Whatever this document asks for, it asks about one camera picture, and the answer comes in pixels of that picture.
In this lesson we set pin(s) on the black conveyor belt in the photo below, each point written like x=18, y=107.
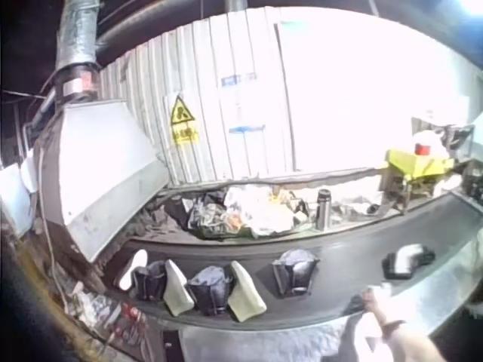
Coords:
x=339, y=245

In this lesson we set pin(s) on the grey metal hood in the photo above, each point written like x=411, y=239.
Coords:
x=102, y=166

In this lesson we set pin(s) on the person's right hand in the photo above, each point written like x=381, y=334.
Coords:
x=375, y=305

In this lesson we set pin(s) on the silver insulated duct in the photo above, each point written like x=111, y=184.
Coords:
x=77, y=34

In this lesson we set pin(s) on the heap of waste bags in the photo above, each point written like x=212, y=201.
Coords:
x=245, y=215

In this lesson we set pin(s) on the person's right fingers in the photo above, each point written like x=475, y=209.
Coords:
x=368, y=298

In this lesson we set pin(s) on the blue wall label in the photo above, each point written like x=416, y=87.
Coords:
x=237, y=79

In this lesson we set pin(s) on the white cloth piece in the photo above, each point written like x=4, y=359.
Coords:
x=381, y=291

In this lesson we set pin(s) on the white heap of cloth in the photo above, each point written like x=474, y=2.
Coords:
x=430, y=137

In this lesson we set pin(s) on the cream folded cloth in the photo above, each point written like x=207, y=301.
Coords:
x=176, y=290
x=246, y=294

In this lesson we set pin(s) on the blue wall sign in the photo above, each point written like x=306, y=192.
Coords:
x=241, y=129

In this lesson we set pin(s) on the steel thermos bottle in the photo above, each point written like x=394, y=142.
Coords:
x=323, y=209

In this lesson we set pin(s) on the red control panel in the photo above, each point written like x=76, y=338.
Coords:
x=128, y=318

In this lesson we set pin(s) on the yellow switch box red button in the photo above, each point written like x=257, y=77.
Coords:
x=419, y=160

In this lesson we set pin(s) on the yellow warning sign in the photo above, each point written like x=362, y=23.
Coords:
x=182, y=120

